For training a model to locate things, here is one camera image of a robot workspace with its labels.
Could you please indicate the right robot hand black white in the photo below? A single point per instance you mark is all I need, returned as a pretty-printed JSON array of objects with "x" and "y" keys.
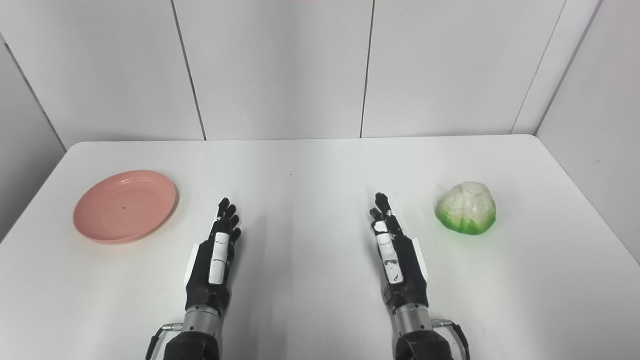
[{"x": 410, "y": 280}]

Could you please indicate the pink plate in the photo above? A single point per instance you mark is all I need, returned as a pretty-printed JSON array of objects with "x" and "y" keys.
[{"x": 125, "y": 206}]

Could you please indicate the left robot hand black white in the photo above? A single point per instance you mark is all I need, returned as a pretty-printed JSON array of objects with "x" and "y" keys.
[{"x": 207, "y": 282}]

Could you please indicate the green white cabbage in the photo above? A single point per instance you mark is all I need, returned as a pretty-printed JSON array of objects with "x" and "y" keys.
[{"x": 466, "y": 208}]

